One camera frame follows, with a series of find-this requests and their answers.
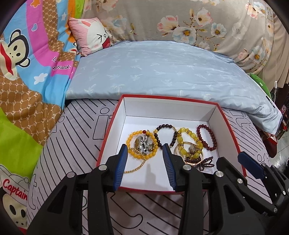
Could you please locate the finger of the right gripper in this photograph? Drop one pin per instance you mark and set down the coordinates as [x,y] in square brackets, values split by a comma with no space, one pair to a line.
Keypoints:
[255,201]

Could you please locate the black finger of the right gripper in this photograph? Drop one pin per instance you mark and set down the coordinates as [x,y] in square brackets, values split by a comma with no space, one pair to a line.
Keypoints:
[275,182]

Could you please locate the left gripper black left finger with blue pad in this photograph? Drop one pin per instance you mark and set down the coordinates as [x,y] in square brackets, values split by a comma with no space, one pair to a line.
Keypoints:
[61,213]

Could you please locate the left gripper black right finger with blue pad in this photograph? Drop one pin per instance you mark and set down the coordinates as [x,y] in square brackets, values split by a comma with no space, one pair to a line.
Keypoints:
[229,210]

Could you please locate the small gold brooch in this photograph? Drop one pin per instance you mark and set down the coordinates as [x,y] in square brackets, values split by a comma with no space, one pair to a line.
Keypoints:
[193,149]

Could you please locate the rose gold bangle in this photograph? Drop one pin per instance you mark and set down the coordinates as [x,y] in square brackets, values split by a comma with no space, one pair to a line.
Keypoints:
[182,150]

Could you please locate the dark bead bracelet gold accents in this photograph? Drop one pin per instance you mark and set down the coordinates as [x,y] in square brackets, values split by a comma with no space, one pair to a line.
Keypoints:
[165,134]

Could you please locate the silver metal watch band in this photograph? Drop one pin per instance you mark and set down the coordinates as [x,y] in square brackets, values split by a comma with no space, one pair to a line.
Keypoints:
[143,144]

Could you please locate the grey striped bed sheet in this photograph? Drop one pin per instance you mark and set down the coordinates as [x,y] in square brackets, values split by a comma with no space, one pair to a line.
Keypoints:
[91,130]

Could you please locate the green plastic object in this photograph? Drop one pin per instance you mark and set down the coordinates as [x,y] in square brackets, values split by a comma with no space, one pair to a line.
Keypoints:
[261,83]

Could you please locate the beige curtain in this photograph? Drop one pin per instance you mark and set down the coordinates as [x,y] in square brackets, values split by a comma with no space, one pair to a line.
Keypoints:
[276,55]

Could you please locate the light blue pillow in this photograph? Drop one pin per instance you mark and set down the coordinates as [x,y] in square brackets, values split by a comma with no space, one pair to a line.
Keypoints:
[175,70]

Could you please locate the grey floral quilt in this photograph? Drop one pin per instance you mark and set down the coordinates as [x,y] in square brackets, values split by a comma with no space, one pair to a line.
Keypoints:
[241,30]

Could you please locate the colourful monkey cartoon blanket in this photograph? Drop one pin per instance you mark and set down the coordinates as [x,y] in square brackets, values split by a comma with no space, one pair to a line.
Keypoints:
[39,57]

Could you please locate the pink cartoon cushion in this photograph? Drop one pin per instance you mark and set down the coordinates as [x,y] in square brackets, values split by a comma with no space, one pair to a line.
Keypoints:
[90,35]

